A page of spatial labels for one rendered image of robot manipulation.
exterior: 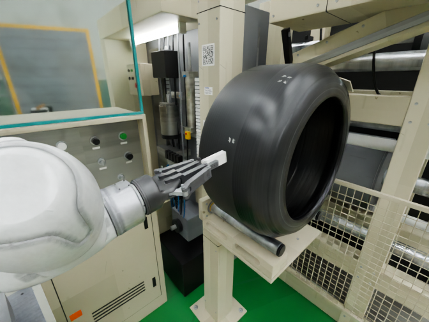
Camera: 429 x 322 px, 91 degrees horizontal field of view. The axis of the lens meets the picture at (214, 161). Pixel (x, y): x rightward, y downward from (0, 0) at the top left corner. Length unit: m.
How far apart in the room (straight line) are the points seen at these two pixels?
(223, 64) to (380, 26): 0.54
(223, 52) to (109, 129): 0.59
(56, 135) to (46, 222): 0.84
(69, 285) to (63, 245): 1.08
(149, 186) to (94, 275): 0.95
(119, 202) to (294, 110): 0.42
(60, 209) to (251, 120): 0.44
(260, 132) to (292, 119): 0.08
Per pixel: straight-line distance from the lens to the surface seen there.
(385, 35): 1.00
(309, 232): 1.05
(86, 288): 1.35
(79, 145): 1.05
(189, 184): 0.42
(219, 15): 0.88
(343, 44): 1.04
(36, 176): 0.20
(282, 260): 0.82
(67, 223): 0.21
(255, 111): 0.54
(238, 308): 1.70
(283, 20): 1.02
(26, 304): 1.17
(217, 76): 0.86
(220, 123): 0.60
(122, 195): 0.40
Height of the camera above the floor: 1.42
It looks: 21 degrees down
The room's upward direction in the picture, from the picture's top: straight up
